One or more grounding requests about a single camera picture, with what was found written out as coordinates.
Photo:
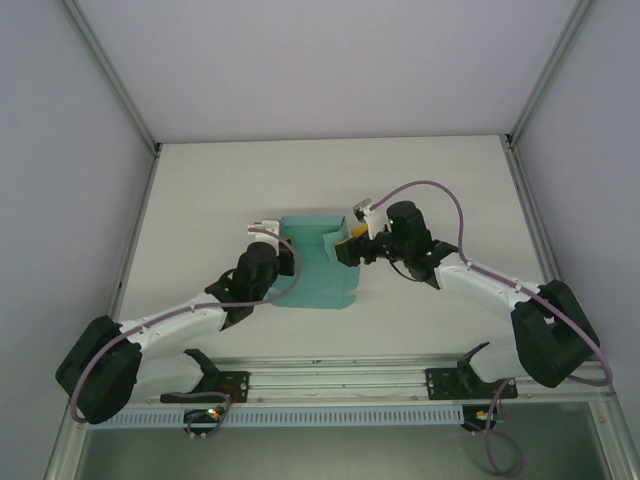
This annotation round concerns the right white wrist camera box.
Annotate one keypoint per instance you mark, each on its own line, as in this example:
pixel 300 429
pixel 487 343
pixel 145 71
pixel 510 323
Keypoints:
pixel 372 215

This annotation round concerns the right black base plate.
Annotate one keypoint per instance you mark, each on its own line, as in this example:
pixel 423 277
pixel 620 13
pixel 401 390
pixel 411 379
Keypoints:
pixel 435 385

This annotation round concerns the aluminium frame post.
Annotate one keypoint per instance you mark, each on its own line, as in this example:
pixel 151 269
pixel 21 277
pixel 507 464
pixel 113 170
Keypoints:
pixel 117 82
pixel 545 75

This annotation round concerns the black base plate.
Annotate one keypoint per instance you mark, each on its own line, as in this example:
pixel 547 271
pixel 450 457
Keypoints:
pixel 435 385
pixel 240 387

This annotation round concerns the teal paper box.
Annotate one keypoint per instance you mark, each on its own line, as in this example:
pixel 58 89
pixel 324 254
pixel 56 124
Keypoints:
pixel 315 285

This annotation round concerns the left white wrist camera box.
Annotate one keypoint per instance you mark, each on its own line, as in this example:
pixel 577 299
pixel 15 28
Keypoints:
pixel 267 232

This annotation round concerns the aluminium table side rail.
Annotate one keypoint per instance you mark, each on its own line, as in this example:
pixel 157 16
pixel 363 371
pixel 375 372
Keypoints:
pixel 525 200
pixel 145 200

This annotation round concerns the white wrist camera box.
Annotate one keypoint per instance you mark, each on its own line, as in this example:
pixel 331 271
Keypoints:
pixel 372 215
pixel 267 232

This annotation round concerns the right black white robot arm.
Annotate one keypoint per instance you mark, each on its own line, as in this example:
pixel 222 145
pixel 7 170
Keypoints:
pixel 480 285

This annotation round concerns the left black connector board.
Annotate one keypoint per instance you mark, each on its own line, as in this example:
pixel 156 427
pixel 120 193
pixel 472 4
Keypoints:
pixel 200 415

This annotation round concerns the aluminium mounting rail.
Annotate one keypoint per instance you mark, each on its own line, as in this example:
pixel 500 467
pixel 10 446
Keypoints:
pixel 325 380

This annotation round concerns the black connector board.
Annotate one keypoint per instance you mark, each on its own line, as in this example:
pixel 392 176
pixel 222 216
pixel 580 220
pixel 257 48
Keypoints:
pixel 472 422
pixel 200 415

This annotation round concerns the right black connector board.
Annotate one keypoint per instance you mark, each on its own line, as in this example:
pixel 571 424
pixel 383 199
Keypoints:
pixel 472 422

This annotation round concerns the grey metal sheet panel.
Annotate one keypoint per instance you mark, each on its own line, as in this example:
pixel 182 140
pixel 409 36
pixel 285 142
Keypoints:
pixel 325 455

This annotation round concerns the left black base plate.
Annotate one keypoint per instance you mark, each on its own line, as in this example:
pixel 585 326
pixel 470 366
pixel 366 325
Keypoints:
pixel 240 387

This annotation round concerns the aluminium lower frame profile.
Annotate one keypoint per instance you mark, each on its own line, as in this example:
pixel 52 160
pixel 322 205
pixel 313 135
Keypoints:
pixel 617 450
pixel 62 450

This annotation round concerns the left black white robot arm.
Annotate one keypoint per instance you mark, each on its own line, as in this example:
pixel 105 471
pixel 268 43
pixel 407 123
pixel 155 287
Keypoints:
pixel 170 330

